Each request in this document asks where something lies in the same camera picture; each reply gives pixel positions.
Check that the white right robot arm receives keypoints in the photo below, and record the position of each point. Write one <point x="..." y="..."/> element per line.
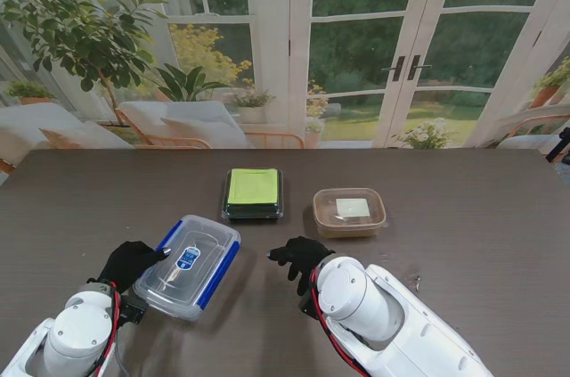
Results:
<point x="387" y="328"/>

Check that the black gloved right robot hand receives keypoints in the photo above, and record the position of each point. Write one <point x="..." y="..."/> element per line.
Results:
<point x="303" y="259"/>

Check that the clear lid with green paper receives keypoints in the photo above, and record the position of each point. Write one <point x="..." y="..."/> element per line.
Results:
<point x="251" y="187"/>

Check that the clear container with blue clips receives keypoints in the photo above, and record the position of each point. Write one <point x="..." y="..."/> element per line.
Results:
<point x="214" y="279"/>

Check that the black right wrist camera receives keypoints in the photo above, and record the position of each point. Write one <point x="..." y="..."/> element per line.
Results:
<point x="307" y="305"/>

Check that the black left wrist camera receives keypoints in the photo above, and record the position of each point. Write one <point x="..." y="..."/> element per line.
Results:
<point x="133" y="309"/>

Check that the black plastic ridged tray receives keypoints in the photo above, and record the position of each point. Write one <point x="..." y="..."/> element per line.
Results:
<point x="281" y="203"/>

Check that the clear lid with white label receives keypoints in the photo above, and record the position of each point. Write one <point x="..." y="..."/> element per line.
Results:
<point x="352" y="205"/>

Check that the printed garden door backdrop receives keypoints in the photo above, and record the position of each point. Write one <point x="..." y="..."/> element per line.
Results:
<point x="267" y="60"/>

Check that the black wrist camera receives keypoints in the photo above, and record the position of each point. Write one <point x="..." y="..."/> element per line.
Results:
<point x="307" y="305"/>
<point x="133" y="309"/>

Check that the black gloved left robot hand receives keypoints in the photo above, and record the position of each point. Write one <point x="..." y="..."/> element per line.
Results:
<point x="129" y="263"/>

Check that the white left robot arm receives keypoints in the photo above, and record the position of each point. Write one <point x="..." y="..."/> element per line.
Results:
<point x="67" y="332"/>

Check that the clear lid with blue label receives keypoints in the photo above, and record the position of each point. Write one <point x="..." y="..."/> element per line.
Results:
<point x="191" y="256"/>

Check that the black tripod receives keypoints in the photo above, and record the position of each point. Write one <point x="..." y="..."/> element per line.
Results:
<point x="562" y="143"/>

